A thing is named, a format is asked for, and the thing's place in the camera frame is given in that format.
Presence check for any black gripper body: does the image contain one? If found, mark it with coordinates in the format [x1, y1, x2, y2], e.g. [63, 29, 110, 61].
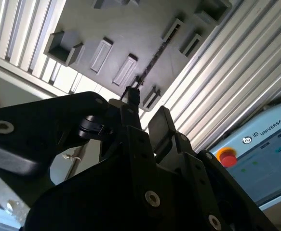
[24, 154, 201, 231]

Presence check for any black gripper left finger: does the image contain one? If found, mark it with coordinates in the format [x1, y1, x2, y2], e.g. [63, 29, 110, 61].
[0, 88, 166, 212]

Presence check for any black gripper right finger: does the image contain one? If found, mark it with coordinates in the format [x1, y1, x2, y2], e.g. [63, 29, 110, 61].
[148, 105, 278, 231]

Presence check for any RAM memory stick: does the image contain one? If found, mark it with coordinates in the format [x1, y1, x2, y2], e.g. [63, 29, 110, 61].
[127, 23, 181, 91]

